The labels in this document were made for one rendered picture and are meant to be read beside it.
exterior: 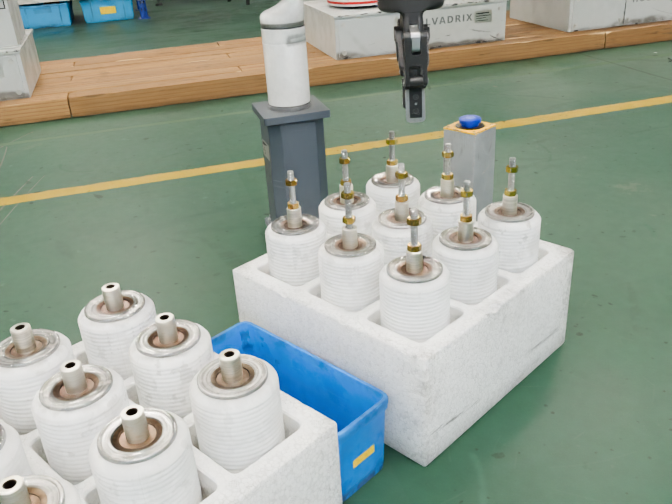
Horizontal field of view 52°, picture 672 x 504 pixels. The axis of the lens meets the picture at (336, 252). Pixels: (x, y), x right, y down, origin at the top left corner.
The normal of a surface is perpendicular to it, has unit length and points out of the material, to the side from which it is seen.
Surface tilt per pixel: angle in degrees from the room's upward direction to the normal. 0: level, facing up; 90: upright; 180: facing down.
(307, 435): 0
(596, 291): 0
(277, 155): 88
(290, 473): 90
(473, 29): 90
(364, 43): 90
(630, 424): 0
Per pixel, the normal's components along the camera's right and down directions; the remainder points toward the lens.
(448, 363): 0.72, 0.28
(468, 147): -0.69, 0.36
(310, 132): 0.29, 0.42
